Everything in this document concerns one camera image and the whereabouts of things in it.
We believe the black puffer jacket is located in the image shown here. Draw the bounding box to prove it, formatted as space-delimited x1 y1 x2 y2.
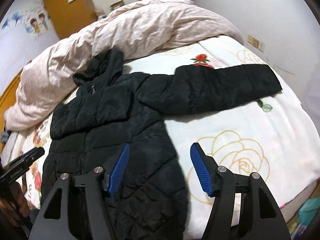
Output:
41 48 281 239

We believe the person's left hand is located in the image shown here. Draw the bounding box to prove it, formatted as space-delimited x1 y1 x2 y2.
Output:
1 182 30 227

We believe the wooden wardrobe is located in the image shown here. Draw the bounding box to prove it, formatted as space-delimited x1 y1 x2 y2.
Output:
43 0 97 39

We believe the pink crumpled duvet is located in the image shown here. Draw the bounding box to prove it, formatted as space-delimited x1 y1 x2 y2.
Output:
6 0 244 132

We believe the cartoon couple wall sticker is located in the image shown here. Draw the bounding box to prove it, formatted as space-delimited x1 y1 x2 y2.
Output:
23 0 53 40

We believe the wall power socket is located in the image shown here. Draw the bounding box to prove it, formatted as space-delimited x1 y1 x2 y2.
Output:
247 35 265 53

